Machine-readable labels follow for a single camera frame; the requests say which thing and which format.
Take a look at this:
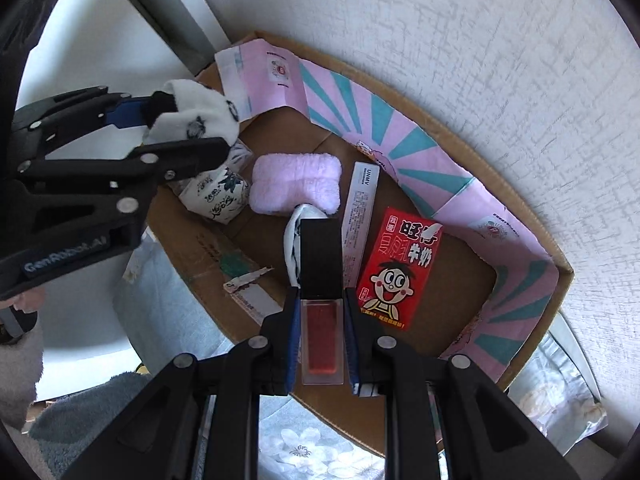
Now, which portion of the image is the grey door frame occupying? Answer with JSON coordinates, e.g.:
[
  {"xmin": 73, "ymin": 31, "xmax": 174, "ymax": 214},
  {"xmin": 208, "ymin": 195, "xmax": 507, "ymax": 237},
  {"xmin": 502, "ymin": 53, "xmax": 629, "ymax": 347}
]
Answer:
[{"xmin": 95, "ymin": 0, "xmax": 231, "ymax": 76}]

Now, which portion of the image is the pink printed cardboard box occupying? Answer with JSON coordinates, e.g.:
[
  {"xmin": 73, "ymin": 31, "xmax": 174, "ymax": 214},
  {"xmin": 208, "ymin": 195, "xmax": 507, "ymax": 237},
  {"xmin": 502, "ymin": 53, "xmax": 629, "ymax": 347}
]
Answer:
[{"xmin": 145, "ymin": 30, "xmax": 575, "ymax": 458}]

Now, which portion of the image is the red milk carton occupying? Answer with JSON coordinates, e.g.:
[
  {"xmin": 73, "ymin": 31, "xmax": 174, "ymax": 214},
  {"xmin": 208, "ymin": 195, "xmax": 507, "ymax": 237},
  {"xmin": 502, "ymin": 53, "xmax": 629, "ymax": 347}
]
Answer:
[{"xmin": 355, "ymin": 206, "xmax": 445, "ymax": 332}]

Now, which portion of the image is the white panda sock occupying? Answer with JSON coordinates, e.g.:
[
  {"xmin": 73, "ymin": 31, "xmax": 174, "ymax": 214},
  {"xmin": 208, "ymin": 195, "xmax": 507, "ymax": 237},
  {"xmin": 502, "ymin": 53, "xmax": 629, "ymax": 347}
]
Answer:
[
  {"xmin": 284, "ymin": 203, "xmax": 328, "ymax": 288},
  {"xmin": 142, "ymin": 78, "xmax": 241, "ymax": 147}
]

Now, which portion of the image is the pink fluffy towel roll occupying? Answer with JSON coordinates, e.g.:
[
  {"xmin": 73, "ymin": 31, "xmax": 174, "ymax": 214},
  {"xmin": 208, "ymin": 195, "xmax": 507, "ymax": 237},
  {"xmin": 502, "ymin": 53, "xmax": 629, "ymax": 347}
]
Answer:
[{"xmin": 249, "ymin": 152, "xmax": 343, "ymax": 216}]

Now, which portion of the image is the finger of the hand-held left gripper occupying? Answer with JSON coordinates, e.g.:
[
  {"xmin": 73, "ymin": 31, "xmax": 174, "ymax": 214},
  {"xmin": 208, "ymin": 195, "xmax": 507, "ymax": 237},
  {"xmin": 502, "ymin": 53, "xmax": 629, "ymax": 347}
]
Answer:
[
  {"xmin": 19, "ymin": 136, "xmax": 234, "ymax": 227},
  {"xmin": 11, "ymin": 86, "xmax": 173, "ymax": 161}
]

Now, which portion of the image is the grey fleece clothing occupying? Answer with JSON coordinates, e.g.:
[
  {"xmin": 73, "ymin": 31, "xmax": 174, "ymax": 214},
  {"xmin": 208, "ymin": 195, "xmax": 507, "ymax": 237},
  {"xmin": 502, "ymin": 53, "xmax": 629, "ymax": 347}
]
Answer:
[{"xmin": 27, "ymin": 370, "xmax": 151, "ymax": 480}]

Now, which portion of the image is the red lip gloss bottle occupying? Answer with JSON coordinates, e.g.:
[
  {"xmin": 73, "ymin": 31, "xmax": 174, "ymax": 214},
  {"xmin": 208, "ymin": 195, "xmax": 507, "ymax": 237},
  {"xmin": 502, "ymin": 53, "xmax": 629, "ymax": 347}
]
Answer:
[{"xmin": 299, "ymin": 217, "xmax": 346, "ymax": 387}]

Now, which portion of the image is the white floral tissue pack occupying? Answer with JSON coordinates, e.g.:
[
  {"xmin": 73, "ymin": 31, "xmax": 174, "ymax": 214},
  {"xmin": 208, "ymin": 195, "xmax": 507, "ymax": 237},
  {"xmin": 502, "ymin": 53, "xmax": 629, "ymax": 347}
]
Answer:
[{"xmin": 177, "ymin": 140, "xmax": 251, "ymax": 225}]

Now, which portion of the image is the pale blue floral cloth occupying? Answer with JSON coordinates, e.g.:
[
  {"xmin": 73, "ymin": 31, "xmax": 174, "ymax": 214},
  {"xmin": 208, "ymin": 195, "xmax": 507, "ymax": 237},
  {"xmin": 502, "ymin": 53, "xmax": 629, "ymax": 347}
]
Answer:
[{"xmin": 112, "ymin": 230, "xmax": 608, "ymax": 480}]

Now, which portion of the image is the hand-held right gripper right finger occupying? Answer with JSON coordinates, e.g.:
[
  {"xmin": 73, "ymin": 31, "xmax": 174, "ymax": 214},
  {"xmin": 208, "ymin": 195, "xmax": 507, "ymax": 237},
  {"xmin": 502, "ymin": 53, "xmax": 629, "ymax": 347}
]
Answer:
[{"xmin": 344, "ymin": 290, "xmax": 581, "ymax": 480}]

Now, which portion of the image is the person's left forearm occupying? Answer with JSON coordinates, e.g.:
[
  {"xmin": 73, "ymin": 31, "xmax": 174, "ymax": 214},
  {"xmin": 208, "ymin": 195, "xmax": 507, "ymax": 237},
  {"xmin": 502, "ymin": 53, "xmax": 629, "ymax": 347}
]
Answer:
[{"xmin": 0, "ymin": 290, "xmax": 46, "ymax": 431}]

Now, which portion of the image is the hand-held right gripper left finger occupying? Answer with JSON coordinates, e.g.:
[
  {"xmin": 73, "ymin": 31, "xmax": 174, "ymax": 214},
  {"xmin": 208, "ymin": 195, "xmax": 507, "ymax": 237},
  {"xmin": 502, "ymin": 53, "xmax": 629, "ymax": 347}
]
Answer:
[{"xmin": 65, "ymin": 290, "xmax": 302, "ymax": 480}]

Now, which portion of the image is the long pink cosmetic box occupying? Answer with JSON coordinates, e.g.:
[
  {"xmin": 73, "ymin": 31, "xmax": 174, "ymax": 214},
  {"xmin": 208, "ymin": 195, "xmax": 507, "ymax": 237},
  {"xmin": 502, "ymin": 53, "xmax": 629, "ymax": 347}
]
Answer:
[{"xmin": 341, "ymin": 161, "xmax": 383, "ymax": 286}]

